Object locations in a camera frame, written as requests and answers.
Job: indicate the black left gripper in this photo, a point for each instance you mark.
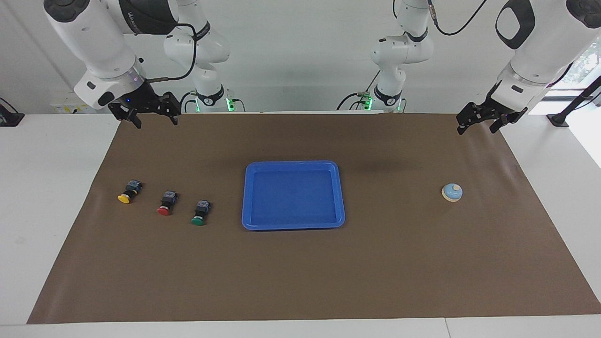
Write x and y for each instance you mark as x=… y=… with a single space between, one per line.
x=488 y=111

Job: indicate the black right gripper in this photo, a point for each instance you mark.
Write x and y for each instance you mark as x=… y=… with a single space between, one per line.
x=141 y=99

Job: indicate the light blue desk bell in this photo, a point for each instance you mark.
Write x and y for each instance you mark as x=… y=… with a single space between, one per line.
x=452 y=192

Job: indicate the yellow push button switch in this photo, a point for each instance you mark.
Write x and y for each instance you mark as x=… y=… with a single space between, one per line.
x=126 y=197

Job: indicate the red push button switch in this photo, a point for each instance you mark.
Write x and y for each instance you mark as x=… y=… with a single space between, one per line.
x=165 y=207

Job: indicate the green push button switch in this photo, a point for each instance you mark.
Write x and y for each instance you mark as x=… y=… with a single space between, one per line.
x=199 y=218

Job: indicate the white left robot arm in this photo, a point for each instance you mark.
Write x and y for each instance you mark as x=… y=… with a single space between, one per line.
x=540 y=42

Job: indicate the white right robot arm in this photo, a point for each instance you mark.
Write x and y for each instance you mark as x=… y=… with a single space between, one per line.
x=94 y=37

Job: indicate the blue plastic tray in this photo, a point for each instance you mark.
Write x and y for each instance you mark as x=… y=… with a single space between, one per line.
x=293 y=197

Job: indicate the window with greenery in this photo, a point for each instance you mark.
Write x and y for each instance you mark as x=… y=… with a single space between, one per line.
x=587 y=65

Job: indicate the brown table mat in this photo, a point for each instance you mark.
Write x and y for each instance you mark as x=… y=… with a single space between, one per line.
x=375 y=263

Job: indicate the white wall socket strip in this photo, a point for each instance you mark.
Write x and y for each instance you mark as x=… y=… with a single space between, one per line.
x=65 y=109

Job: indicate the black camera stand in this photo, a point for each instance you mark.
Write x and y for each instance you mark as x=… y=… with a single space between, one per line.
x=570 y=105

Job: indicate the black clamp mount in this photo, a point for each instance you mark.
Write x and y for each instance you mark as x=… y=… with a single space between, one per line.
x=9 y=117

